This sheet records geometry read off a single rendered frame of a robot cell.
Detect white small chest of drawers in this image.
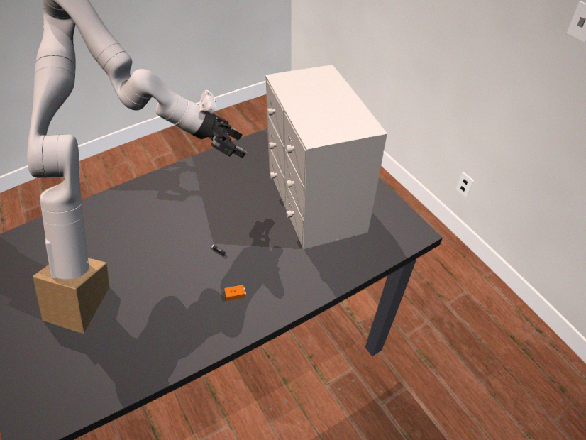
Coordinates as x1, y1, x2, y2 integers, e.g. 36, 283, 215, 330
265, 65, 387, 249

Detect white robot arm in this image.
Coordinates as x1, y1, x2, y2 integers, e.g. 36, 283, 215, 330
27, 0, 216, 279

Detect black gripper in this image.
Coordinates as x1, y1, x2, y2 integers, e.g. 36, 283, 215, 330
192, 113, 248, 158

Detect beige drawer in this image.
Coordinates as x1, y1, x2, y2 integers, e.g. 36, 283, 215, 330
285, 152, 304, 218
284, 115, 306, 183
285, 184, 304, 245
268, 117, 284, 175
267, 82, 284, 143
270, 149, 284, 202

